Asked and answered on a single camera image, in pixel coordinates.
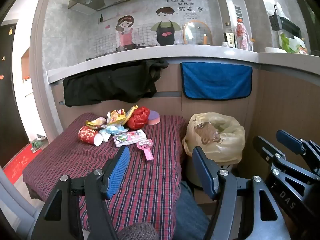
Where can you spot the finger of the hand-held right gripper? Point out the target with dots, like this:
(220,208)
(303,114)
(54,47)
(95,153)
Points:
(290,141)
(267,148)

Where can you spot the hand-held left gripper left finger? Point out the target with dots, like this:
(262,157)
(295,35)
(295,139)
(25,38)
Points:
(118,172)

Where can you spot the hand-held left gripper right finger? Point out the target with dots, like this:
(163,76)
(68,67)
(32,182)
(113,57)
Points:
(203,172)

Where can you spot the white pink packet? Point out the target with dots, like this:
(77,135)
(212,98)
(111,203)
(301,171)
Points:
(127,137)

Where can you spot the pink toy package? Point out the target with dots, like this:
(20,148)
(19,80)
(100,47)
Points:
(145,146)

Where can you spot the light blue wrapper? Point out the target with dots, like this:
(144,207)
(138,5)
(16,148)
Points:
(112,130)

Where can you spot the red paper cup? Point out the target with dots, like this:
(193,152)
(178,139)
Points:
(87,133)

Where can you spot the orange yellow snack bag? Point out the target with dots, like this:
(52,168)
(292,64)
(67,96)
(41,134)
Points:
(117,116)

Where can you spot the red plastic bag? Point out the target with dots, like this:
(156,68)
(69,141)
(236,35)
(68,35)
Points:
(137,118)

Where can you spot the purple pink sponge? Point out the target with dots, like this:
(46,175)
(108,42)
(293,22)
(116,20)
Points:
(153,118)

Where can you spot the brown cardboard box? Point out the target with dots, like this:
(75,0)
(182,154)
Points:
(202,202)

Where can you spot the red plaid cloth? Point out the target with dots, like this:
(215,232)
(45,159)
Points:
(150,180)

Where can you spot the person's jeans leg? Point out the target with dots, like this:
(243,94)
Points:
(190,220)

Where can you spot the green slippers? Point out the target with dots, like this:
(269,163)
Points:
(37,145)

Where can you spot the blue towel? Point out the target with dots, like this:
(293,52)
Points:
(215,80)

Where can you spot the black cloth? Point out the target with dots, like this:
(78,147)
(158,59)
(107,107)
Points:
(107,85)

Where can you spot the white bowl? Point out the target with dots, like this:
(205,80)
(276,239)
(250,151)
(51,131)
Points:
(275,50)

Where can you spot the bag of green vegetables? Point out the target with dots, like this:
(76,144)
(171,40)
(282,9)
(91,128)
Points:
(287,43)

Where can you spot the red floor mat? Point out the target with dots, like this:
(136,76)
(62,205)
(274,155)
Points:
(17,162)

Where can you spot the small glass jar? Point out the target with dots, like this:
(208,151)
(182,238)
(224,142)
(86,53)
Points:
(251,45)

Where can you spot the black knife rack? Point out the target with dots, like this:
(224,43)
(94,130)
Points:
(290,26)

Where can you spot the clear bottle red contents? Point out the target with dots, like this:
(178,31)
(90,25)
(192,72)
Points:
(242,35)

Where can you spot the dark sauce bottle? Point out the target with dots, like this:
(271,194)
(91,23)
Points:
(228,38)

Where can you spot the black utensil holder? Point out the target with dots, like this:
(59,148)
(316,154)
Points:
(275,22)

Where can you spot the white kitchen counter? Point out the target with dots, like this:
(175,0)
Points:
(175,51)

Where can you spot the dark refrigerator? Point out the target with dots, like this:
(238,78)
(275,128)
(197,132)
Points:
(10,92)

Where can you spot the cartoon couple wall sticker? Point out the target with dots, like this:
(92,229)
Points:
(125,30)

